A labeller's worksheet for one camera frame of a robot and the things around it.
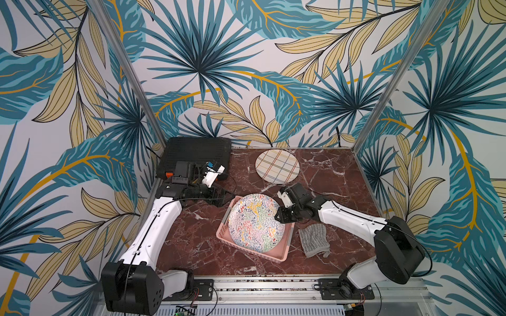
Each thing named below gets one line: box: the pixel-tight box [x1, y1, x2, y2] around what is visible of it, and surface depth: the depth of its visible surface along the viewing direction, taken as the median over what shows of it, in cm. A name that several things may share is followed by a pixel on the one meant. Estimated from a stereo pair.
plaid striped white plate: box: [254, 148, 301, 185], surface depth 113 cm
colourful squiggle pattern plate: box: [227, 193, 286, 253], surface depth 87 cm
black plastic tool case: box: [156, 136, 232, 180], surface depth 115 cm
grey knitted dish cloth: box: [298, 223, 331, 259], surface depth 85 cm
